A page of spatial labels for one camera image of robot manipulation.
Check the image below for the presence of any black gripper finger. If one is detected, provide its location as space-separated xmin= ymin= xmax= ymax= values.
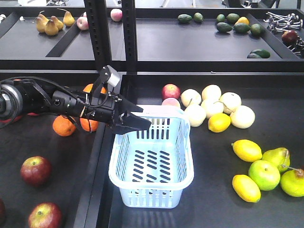
xmin=111 ymin=111 xmax=151 ymax=135
xmin=120 ymin=96 xmax=143 ymax=114

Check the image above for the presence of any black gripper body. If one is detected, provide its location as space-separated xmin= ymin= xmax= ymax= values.
xmin=82 ymin=92 xmax=123 ymax=128

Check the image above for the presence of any light blue plastic basket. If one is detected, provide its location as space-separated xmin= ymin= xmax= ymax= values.
xmin=108 ymin=105 xmax=194 ymax=209

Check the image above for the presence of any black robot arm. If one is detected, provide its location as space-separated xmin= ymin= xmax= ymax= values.
xmin=0 ymin=76 xmax=151 ymax=134

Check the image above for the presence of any red apple behind basket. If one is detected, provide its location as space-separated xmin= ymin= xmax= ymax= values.
xmin=161 ymin=84 xmax=181 ymax=100

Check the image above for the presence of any orange fruit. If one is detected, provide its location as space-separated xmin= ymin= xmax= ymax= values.
xmin=52 ymin=115 xmax=76 ymax=137
xmin=79 ymin=118 xmax=99 ymax=132
xmin=83 ymin=83 xmax=106 ymax=94

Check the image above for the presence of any pink peach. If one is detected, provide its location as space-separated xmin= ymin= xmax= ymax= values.
xmin=162 ymin=97 xmax=181 ymax=108

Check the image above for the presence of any black wood produce display table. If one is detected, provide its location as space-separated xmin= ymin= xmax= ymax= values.
xmin=0 ymin=70 xmax=117 ymax=228

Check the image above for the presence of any bright red apple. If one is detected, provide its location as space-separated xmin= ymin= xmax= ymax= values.
xmin=0 ymin=115 xmax=23 ymax=124

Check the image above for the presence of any dark red apple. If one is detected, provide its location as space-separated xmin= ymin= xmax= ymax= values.
xmin=0 ymin=199 xmax=6 ymax=225
xmin=28 ymin=202 xmax=63 ymax=228
xmin=20 ymin=156 xmax=52 ymax=187

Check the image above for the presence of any yellow lemon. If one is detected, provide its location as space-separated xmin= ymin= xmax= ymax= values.
xmin=232 ymin=174 xmax=261 ymax=203
xmin=231 ymin=139 xmax=262 ymax=162
xmin=208 ymin=113 xmax=231 ymax=133

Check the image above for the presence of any black rear display table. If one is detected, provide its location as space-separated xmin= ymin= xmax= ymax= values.
xmin=0 ymin=3 xmax=304 ymax=72

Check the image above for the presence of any black display table right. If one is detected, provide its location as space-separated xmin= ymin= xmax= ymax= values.
xmin=97 ymin=73 xmax=304 ymax=228

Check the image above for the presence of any green pear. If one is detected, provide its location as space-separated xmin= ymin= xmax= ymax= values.
xmin=262 ymin=147 xmax=290 ymax=173

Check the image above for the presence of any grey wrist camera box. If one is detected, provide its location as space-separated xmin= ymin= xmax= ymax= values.
xmin=101 ymin=65 xmax=121 ymax=87

